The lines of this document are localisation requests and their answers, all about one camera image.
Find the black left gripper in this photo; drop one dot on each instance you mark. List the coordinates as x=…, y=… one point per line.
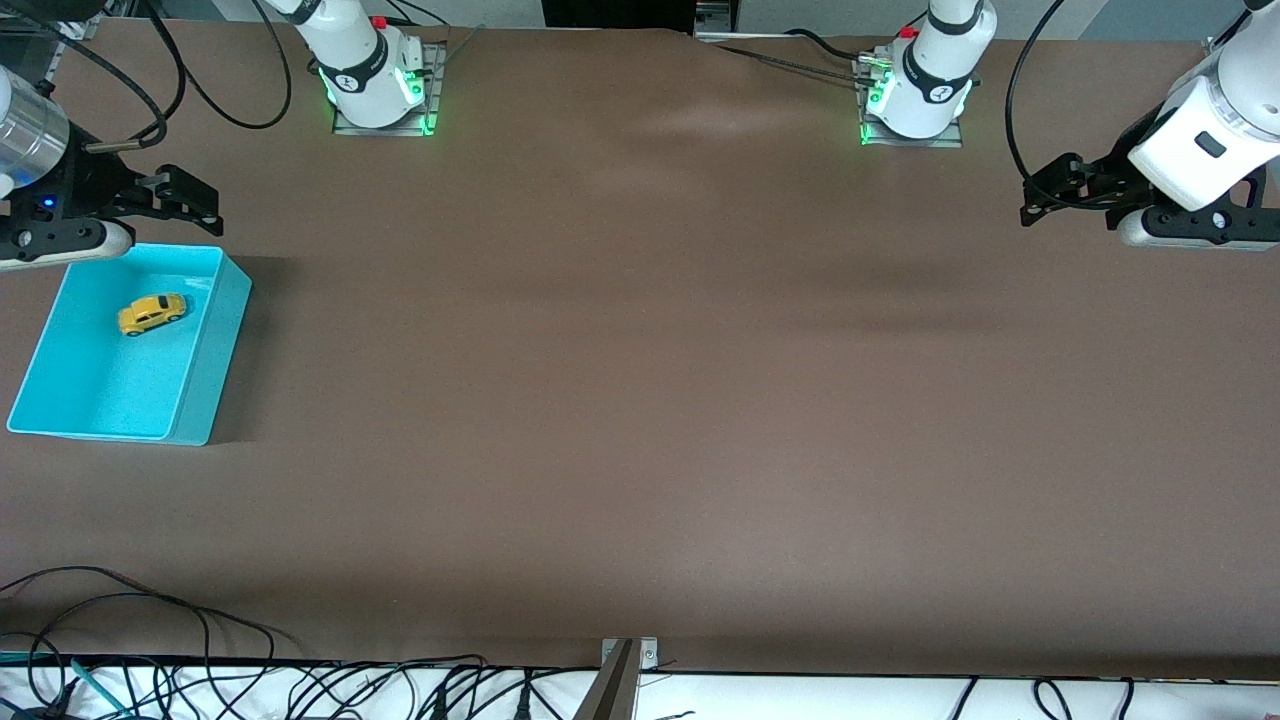
x=1112, y=178

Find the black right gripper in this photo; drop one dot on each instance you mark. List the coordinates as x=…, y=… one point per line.
x=82, y=186

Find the yellow beetle toy car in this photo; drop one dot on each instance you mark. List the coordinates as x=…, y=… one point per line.
x=152, y=314

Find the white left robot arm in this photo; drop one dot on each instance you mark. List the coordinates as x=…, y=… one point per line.
x=940, y=70

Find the turquoise plastic bin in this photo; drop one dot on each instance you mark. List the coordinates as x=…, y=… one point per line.
x=120, y=390

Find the black box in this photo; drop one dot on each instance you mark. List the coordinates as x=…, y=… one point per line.
x=575, y=12

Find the brown table mat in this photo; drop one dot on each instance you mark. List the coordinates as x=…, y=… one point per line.
x=640, y=400

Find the black power plug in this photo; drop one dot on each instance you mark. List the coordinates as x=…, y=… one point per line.
x=524, y=705
x=438, y=703

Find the grey metal bar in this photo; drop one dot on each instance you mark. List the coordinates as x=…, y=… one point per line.
x=612, y=690

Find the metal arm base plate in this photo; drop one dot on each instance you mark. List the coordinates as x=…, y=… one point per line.
x=920, y=143
x=438, y=100

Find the aluminium frame profile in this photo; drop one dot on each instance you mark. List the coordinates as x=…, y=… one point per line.
x=1218, y=45
x=75, y=25

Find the small metal bracket plate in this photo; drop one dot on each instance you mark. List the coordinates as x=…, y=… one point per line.
x=648, y=652

